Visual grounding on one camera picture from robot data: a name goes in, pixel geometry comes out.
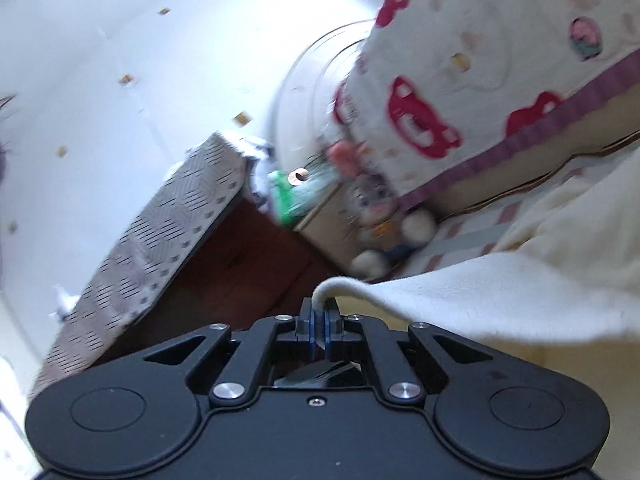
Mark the white fleece garment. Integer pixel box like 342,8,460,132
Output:
311,154,639,344

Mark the dark wooden cabinet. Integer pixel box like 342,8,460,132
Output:
93,198,343,366

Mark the beige bedside box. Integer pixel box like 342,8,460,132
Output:
294,183,360,273

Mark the grey bunny plush toy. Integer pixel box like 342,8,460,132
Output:
326,140,437,281

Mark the green plastic bag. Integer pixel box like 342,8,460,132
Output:
268,167,332,226

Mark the grey patterned cabinet cloth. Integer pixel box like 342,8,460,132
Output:
28,132,248,400

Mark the checked bed sheet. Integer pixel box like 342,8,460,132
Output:
390,162,603,278

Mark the beige mattress edge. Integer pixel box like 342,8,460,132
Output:
426,122,639,220

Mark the bear print bed cover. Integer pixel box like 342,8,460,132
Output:
334,0,639,208

